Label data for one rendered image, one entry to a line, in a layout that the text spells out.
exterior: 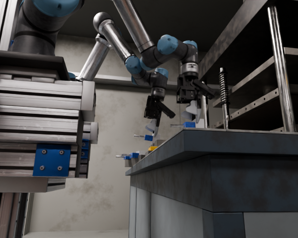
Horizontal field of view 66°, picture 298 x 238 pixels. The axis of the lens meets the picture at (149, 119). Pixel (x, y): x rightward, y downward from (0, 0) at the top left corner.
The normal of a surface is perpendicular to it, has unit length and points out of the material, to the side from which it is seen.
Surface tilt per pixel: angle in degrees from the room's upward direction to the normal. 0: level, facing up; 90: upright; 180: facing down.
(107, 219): 90
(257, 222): 90
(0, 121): 90
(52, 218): 90
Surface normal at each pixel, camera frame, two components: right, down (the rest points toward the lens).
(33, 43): 0.38, -0.52
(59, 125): 0.19, -0.26
